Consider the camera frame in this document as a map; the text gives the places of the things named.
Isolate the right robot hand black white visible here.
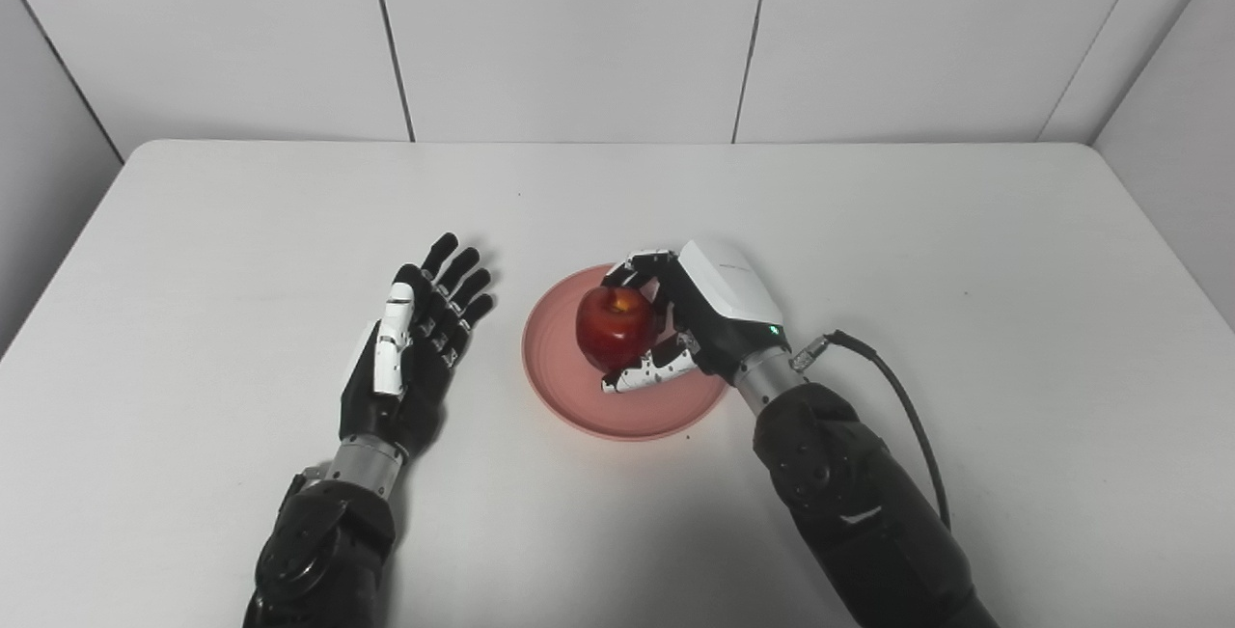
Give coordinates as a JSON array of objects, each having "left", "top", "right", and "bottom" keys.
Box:
[{"left": 600, "top": 239, "right": 787, "bottom": 395}]

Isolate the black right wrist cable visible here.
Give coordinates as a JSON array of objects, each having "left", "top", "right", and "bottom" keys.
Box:
[{"left": 789, "top": 330, "right": 953, "bottom": 532}]

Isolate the pink plate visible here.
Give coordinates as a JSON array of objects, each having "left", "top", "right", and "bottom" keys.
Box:
[{"left": 521, "top": 263, "right": 731, "bottom": 442}]

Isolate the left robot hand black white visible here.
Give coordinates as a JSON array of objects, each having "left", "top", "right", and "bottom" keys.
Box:
[{"left": 339, "top": 232, "right": 496, "bottom": 460}]

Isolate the red apple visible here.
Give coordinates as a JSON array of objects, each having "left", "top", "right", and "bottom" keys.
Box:
[{"left": 575, "top": 285, "right": 658, "bottom": 375}]

